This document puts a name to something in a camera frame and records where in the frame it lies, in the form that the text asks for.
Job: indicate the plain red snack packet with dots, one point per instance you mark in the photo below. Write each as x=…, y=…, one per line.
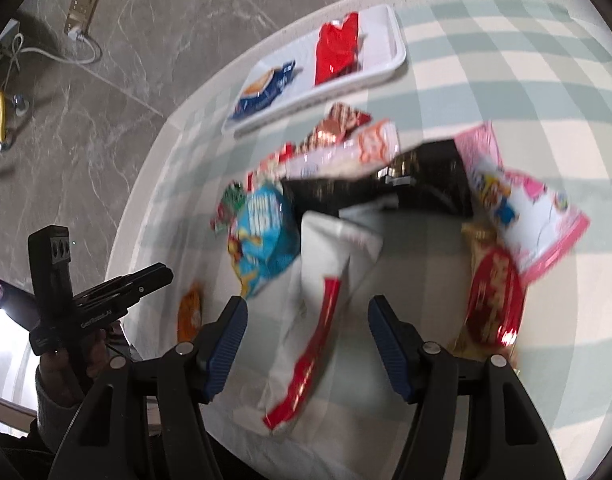
x=336, y=50

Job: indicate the green red snack packet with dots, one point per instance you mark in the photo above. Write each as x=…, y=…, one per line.
x=231, y=205

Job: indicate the gold floor socket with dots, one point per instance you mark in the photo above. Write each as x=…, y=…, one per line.
x=81, y=7

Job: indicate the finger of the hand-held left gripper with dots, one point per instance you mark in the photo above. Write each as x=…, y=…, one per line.
x=151, y=276
x=106, y=295

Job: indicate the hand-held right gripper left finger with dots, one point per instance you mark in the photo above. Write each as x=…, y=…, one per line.
x=227, y=342

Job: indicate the dark blue snack packet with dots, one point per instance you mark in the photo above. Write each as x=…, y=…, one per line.
x=261, y=92

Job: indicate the gold red snack packet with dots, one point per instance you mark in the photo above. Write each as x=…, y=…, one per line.
x=493, y=300

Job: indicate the black snack packet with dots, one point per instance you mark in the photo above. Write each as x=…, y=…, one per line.
x=420, y=185

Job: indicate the light blue snack packet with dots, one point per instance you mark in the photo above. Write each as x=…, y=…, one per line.
x=266, y=240

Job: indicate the red brown patterned snack packet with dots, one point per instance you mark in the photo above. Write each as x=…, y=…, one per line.
x=338, y=122

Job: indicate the white plastic tray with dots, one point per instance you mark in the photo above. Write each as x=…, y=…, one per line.
x=380, y=50

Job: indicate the person's left forearm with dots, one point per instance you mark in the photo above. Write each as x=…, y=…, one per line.
x=51, y=425

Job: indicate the white orange snack packet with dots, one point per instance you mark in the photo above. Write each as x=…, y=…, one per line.
x=375, y=147

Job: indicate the red white fruit snack packet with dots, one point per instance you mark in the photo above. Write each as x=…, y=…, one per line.
x=275, y=161

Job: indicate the checked tablecloth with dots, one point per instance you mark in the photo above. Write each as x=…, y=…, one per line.
x=485, y=60

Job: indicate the person's left hand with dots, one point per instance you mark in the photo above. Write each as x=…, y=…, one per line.
x=61, y=375

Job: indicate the pink snack packet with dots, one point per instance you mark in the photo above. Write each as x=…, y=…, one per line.
x=535, y=210

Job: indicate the white red-striped snack packet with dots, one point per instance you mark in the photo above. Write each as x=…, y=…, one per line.
x=326, y=260

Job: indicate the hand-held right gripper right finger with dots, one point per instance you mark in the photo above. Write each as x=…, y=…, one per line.
x=389, y=345

